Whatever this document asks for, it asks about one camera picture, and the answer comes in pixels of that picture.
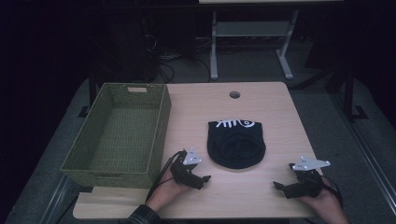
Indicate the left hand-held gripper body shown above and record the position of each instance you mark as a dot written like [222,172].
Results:
[183,169]

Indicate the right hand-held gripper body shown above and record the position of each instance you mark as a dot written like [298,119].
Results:
[306,180]

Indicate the black beanie hat white print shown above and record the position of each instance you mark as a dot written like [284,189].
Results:
[236,143]

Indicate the green woven basket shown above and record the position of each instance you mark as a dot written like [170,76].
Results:
[120,133]

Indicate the person's left hand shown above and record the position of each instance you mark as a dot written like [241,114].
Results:
[166,191]

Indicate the person's right hand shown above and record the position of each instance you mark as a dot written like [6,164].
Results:
[327,203]

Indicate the black metal stand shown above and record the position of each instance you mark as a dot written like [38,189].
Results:
[350,93]

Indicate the white metal stand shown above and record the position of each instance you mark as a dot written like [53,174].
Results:
[252,43]

